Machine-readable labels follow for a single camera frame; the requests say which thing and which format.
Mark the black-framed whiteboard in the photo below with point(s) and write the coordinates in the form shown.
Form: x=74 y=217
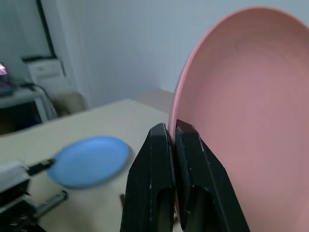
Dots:
x=46 y=29

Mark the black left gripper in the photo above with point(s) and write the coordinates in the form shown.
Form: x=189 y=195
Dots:
x=14 y=210

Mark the beige chair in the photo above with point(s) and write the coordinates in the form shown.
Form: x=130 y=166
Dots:
x=72 y=102

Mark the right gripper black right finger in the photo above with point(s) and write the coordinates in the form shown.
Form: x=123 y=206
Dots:
x=205 y=174

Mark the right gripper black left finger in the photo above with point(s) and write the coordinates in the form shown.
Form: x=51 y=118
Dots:
x=147 y=174

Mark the grey side desk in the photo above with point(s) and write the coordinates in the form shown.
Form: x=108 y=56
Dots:
x=24 y=96

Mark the white box appliance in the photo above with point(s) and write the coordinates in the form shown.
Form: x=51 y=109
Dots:
x=46 y=68

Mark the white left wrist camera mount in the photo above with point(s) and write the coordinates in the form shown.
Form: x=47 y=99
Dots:
x=12 y=175

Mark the dark monitor with bright screen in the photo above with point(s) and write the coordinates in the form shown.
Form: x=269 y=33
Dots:
x=3 y=77

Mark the blue plate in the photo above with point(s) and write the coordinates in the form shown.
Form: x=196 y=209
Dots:
x=91 y=160

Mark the pink plate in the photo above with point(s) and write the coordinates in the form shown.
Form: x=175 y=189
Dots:
x=253 y=101

